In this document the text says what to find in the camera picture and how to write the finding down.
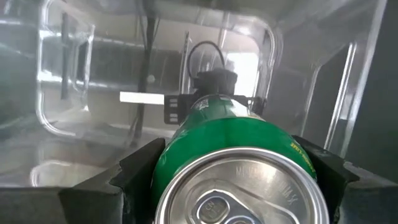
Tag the clear plastic bin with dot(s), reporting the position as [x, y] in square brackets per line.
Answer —
[311, 77]
[40, 93]

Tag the green Sprite can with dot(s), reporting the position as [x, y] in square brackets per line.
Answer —
[224, 133]

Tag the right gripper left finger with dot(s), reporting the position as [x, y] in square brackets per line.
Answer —
[136, 186]

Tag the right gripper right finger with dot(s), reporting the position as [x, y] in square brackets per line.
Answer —
[337, 189]

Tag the black table clamp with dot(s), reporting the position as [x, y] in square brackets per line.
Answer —
[214, 82]

